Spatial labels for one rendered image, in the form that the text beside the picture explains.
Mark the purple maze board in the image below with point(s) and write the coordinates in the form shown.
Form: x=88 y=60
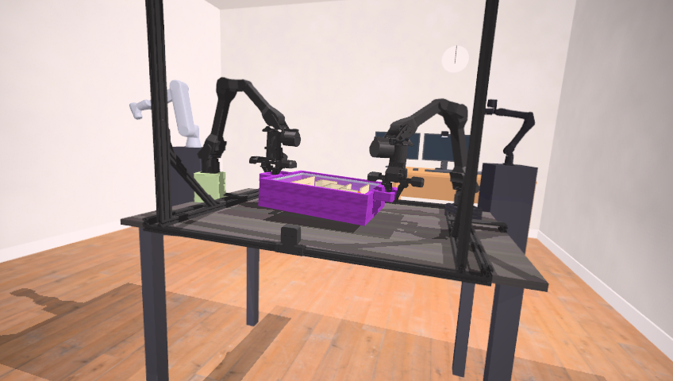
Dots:
x=333 y=197

